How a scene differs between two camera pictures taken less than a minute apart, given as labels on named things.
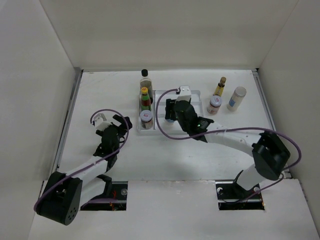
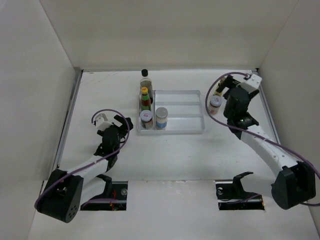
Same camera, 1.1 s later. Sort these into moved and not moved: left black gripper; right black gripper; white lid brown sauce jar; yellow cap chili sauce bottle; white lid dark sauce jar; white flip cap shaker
Moved: white flip cap shaker; right black gripper
Not moved: white lid dark sauce jar; left black gripper; white lid brown sauce jar; yellow cap chili sauce bottle
